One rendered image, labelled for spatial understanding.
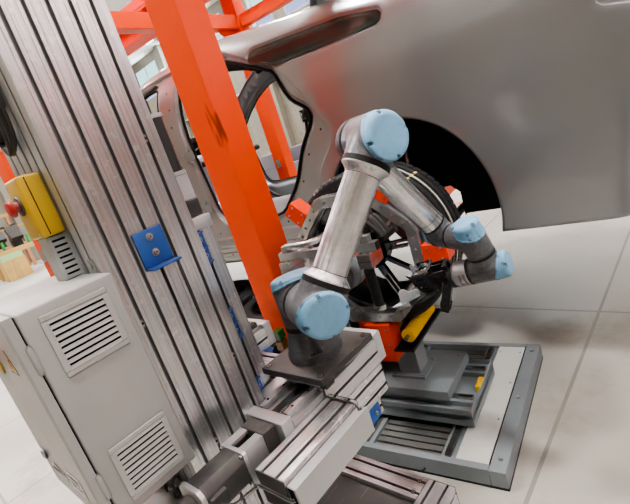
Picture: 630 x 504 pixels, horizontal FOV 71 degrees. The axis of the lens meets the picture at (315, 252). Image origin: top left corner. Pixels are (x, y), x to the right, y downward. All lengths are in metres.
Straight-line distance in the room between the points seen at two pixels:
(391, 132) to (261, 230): 1.00
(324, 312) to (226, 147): 1.04
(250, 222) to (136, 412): 1.05
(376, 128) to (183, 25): 1.10
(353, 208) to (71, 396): 0.68
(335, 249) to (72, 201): 0.55
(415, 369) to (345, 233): 1.20
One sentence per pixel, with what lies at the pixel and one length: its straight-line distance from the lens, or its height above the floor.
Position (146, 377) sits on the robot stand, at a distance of 1.04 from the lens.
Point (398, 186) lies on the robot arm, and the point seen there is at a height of 1.16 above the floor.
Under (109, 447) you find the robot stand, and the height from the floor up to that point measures 0.91.
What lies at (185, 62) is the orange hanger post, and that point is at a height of 1.76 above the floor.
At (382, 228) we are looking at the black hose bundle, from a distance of 1.51.
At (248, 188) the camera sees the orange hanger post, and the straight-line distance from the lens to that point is 1.88.
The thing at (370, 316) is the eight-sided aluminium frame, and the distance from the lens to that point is 1.83.
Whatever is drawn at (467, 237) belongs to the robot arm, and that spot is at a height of 1.00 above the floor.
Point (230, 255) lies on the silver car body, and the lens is 2.88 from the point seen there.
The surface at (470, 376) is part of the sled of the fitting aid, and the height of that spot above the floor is 0.15.
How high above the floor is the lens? 1.37
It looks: 15 degrees down
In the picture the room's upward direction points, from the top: 18 degrees counter-clockwise
